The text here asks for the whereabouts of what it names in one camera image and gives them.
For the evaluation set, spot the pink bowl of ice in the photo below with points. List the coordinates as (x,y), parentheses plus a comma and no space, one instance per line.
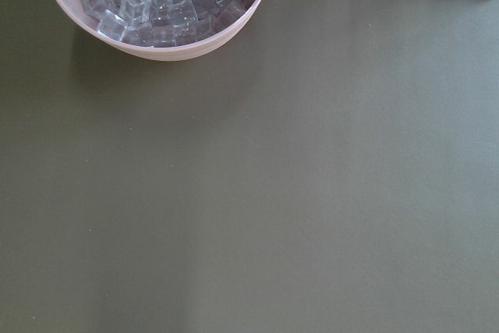
(74,10)

